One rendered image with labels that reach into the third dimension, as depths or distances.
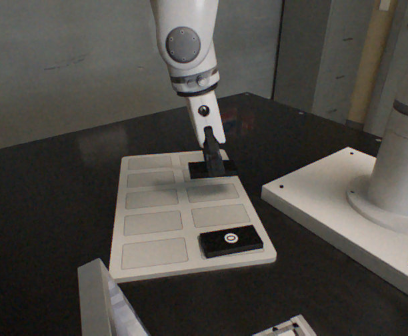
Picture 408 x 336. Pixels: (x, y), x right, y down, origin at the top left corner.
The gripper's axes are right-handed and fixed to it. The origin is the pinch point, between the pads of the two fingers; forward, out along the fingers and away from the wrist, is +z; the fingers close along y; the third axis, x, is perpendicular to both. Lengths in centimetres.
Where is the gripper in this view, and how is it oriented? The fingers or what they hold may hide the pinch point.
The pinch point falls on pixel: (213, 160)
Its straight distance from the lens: 63.6
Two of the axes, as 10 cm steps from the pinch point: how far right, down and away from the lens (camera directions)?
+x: -9.7, 2.5, -0.1
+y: -1.4, -4.9, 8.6
